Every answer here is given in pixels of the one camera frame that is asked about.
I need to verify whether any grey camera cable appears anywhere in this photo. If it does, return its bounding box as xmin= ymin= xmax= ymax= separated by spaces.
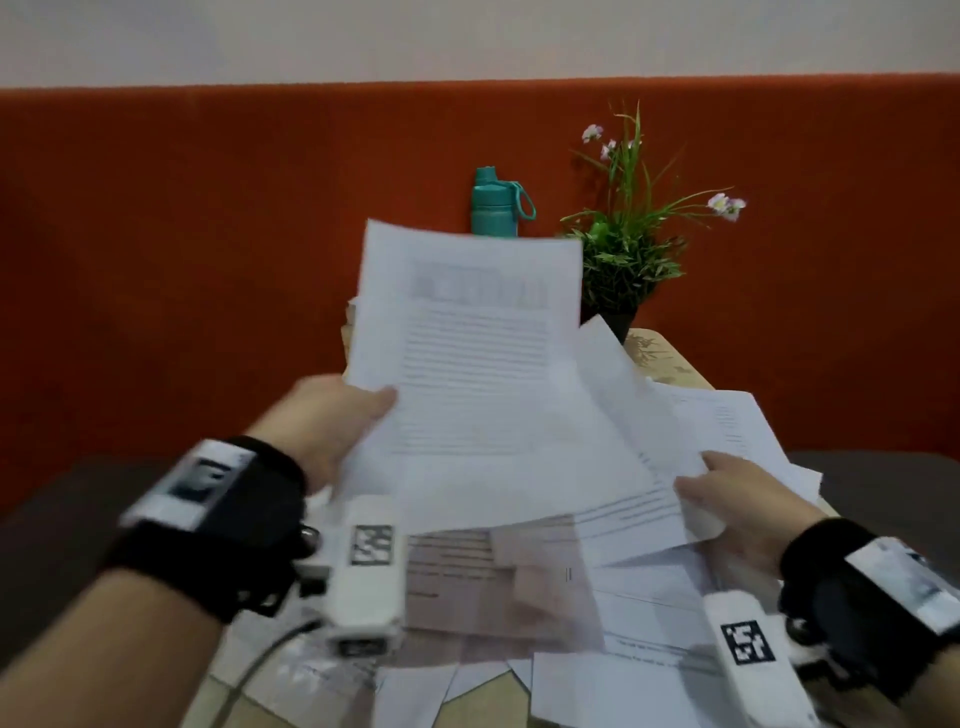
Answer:
xmin=210 ymin=618 xmax=325 ymax=728

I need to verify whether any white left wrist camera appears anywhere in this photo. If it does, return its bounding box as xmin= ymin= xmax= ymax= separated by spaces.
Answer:
xmin=294 ymin=494 xmax=411 ymax=662

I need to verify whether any potted green flowering plant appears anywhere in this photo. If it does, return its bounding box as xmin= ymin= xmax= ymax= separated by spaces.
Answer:
xmin=560 ymin=103 xmax=748 ymax=347

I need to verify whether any pile of scattered papers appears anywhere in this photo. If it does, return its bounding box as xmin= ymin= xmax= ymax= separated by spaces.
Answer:
xmin=210 ymin=296 xmax=826 ymax=728

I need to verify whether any person's right forearm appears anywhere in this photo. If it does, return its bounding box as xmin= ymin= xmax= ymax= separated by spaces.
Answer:
xmin=891 ymin=643 xmax=960 ymax=728

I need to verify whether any black wrist strap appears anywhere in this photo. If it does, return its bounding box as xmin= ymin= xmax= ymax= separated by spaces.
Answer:
xmin=103 ymin=435 xmax=321 ymax=625
xmin=777 ymin=517 xmax=960 ymax=703

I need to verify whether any black left wrist strap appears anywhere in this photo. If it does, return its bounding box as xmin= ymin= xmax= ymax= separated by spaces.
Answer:
xmin=103 ymin=435 xmax=321 ymax=625

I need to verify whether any white lined paper sheet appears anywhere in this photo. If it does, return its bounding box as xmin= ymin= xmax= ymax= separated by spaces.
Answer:
xmin=573 ymin=315 xmax=727 ymax=569

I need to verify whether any printed text paper sheet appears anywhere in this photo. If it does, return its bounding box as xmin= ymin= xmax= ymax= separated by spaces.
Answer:
xmin=334 ymin=219 xmax=658 ymax=536

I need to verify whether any teal water bottle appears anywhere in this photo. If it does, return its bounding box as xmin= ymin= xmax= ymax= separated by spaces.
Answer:
xmin=470 ymin=165 xmax=538 ymax=240

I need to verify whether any person's left forearm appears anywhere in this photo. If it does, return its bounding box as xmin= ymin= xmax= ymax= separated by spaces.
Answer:
xmin=0 ymin=566 xmax=228 ymax=728

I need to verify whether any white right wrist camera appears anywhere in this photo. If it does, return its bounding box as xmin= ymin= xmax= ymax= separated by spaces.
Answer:
xmin=700 ymin=589 xmax=824 ymax=728

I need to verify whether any black right wrist strap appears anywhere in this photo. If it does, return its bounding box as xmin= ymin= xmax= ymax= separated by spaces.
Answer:
xmin=777 ymin=517 xmax=960 ymax=703

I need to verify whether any person's right hand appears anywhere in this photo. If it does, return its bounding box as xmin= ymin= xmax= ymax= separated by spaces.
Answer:
xmin=674 ymin=450 xmax=831 ymax=579

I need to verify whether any orange sofa backrest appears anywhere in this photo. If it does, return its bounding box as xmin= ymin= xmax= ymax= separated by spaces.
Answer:
xmin=0 ymin=72 xmax=960 ymax=519

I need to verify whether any person's left hand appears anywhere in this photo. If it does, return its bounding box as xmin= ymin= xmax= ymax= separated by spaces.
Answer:
xmin=247 ymin=374 xmax=399 ymax=497

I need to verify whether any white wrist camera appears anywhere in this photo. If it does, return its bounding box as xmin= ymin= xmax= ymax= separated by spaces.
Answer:
xmin=700 ymin=589 xmax=824 ymax=728
xmin=294 ymin=494 xmax=411 ymax=662

